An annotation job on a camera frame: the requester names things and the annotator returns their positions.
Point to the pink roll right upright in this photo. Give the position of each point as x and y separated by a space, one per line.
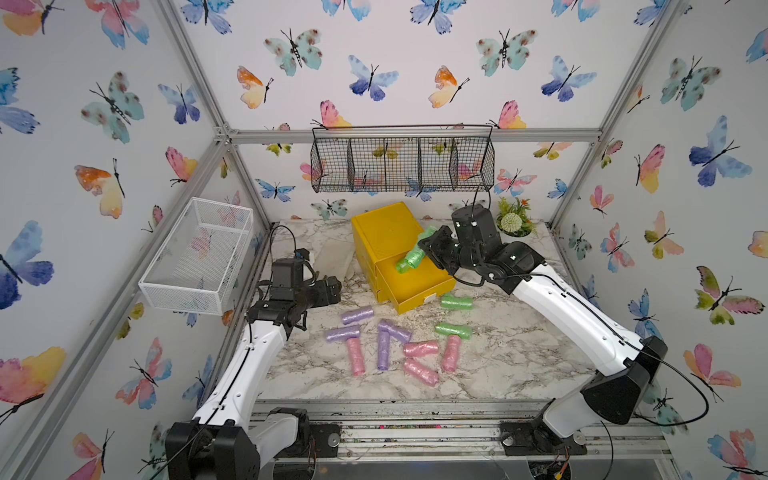
451 354

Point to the white mesh wall basket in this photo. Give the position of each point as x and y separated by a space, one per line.
195 267

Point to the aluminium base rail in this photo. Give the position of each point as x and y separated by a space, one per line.
470 439

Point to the pink roll upright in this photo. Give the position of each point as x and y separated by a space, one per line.
356 357
451 354

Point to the green roll top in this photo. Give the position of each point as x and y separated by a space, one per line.
452 302

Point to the purple roll upright centre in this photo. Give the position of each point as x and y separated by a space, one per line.
383 350

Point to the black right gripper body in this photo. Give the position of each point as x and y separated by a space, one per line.
449 253

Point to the white pot with green plant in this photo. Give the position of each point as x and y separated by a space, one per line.
513 219

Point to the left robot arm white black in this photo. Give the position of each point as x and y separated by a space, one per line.
219 442

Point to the pink roll left upright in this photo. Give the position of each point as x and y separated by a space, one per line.
356 357

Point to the green roll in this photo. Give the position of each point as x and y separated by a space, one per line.
411 260
462 331
452 302
428 232

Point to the pink roll bottom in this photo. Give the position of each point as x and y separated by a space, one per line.
422 373

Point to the beige green work glove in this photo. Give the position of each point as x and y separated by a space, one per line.
334 259

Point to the black wire wall basket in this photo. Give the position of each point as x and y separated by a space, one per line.
407 159

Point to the purple roll upper left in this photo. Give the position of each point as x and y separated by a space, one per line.
357 315

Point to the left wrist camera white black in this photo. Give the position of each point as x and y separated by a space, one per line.
302 255

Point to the purple roll angled centre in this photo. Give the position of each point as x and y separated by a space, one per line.
401 334

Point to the yellow three-drawer box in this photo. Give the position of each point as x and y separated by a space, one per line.
383 237

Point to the pink roll centre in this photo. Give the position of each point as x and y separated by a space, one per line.
421 349

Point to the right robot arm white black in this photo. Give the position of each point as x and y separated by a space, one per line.
625 363

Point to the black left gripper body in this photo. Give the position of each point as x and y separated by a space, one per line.
316 295

